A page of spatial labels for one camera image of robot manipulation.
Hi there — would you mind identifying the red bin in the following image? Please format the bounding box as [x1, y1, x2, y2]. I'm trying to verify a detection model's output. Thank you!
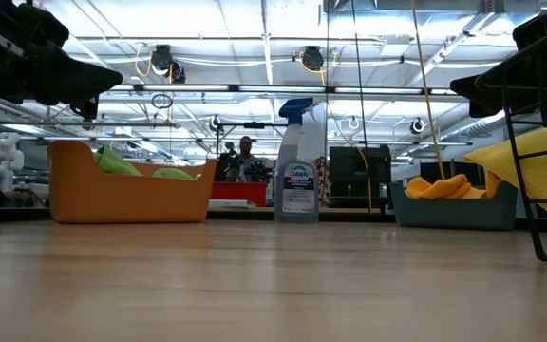
[210, 181, 269, 208]

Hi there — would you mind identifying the blue-capped spray bottle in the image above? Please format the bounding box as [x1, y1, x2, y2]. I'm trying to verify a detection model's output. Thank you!
[273, 97, 321, 224]

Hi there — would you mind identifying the grey-blue plastic basket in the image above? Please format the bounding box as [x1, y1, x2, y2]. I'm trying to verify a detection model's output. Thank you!
[389, 180, 519, 232]

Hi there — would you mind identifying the yellow microfiber towel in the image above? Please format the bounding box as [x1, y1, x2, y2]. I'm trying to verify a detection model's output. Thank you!
[464, 121, 547, 228]

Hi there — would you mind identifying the person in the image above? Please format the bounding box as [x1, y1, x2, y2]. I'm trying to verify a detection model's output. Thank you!
[229, 135, 269, 184]

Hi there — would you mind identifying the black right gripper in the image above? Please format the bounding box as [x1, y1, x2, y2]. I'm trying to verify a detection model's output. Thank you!
[449, 3, 547, 119]

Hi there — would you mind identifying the black ceiling cable reel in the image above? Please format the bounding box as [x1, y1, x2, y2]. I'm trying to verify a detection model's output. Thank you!
[300, 45, 326, 72]
[149, 44, 187, 85]

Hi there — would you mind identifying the green microfiber towel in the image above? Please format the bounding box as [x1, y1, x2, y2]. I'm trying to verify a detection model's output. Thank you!
[93, 145, 142, 178]
[152, 167, 197, 182]

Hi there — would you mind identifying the black hanging cable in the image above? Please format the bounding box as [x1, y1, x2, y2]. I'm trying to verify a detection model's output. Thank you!
[350, 0, 369, 148]

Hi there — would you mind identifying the orange plastic basket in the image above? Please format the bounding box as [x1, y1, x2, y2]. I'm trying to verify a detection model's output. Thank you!
[47, 139, 218, 225]

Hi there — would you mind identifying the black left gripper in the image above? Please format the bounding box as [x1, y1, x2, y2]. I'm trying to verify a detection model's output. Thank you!
[0, 0, 124, 121]

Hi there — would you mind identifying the long ceiling light bar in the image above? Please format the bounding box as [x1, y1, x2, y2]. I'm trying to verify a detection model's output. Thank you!
[109, 83, 469, 104]

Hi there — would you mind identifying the yellow hanging cable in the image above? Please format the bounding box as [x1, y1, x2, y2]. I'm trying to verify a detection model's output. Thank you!
[409, 0, 446, 181]

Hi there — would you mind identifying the black metal gantry frame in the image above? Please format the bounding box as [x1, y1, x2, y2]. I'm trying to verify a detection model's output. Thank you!
[214, 121, 288, 158]

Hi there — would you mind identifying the black aluminium table frame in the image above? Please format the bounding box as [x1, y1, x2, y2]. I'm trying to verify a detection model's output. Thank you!
[0, 204, 547, 234]

